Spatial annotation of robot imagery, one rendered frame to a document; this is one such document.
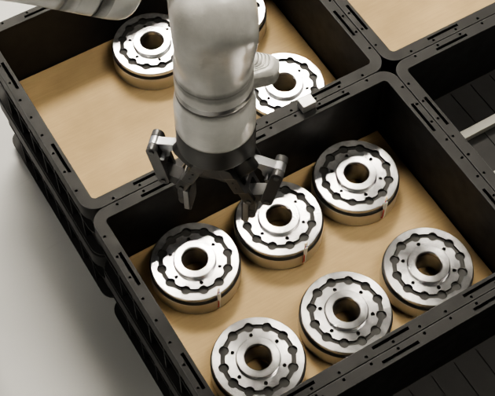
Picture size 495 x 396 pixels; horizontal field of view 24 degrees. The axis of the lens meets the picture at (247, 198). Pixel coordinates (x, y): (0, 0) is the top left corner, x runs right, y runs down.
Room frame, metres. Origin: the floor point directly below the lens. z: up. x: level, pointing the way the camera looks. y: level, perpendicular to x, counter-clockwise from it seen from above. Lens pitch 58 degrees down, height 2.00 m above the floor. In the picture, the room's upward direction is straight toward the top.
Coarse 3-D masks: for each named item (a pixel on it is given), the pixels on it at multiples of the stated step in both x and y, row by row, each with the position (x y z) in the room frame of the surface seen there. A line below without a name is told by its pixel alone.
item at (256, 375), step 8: (248, 344) 0.51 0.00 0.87; (256, 344) 0.51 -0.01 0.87; (264, 344) 0.51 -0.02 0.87; (272, 344) 0.51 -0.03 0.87; (240, 352) 0.50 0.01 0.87; (272, 352) 0.50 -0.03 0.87; (240, 360) 0.50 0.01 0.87; (272, 360) 0.50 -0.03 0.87; (280, 360) 0.50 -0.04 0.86; (240, 368) 0.49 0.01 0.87; (248, 368) 0.49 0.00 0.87; (264, 368) 0.49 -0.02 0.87; (272, 368) 0.49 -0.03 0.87; (248, 376) 0.48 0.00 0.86; (256, 376) 0.48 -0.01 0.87; (264, 376) 0.48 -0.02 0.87
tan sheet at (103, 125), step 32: (288, 32) 0.98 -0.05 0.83; (64, 64) 0.93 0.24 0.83; (96, 64) 0.93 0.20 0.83; (320, 64) 0.93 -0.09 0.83; (32, 96) 0.87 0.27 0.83; (64, 96) 0.87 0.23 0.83; (96, 96) 0.87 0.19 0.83; (128, 96) 0.87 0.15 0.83; (160, 96) 0.87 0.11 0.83; (64, 128) 0.82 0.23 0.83; (96, 128) 0.82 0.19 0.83; (128, 128) 0.82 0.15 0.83; (160, 128) 0.82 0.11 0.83; (96, 160) 0.78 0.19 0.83; (128, 160) 0.78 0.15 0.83; (96, 192) 0.73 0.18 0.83
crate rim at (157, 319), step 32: (352, 96) 0.80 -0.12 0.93; (288, 128) 0.75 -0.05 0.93; (160, 192) 0.67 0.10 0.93; (480, 192) 0.67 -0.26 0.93; (96, 224) 0.63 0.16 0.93; (128, 288) 0.56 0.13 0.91; (480, 288) 0.55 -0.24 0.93; (160, 320) 0.51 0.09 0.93; (416, 320) 0.51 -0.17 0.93; (192, 384) 0.44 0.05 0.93; (320, 384) 0.44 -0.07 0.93
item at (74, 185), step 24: (0, 24) 0.91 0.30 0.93; (360, 48) 0.87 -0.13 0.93; (0, 72) 0.83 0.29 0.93; (360, 72) 0.83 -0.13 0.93; (24, 96) 0.80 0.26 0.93; (312, 96) 0.80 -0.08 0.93; (24, 120) 0.78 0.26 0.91; (264, 120) 0.77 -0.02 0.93; (48, 144) 0.73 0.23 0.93; (72, 168) 0.70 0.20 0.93; (72, 192) 0.67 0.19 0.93; (120, 192) 0.67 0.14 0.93
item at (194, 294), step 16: (192, 224) 0.67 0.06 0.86; (208, 224) 0.67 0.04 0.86; (160, 240) 0.65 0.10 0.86; (176, 240) 0.65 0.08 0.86; (208, 240) 0.65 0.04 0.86; (224, 240) 0.65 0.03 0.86; (160, 256) 0.63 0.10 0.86; (224, 256) 0.62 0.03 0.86; (160, 272) 0.61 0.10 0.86; (176, 272) 0.60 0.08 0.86; (224, 272) 0.61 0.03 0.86; (160, 288) 0.59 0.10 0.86; (176, 288) 0.59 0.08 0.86; (192, 288) 0.58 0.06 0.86; (208, 288) 0.59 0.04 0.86; (224, 288) 0.58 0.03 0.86
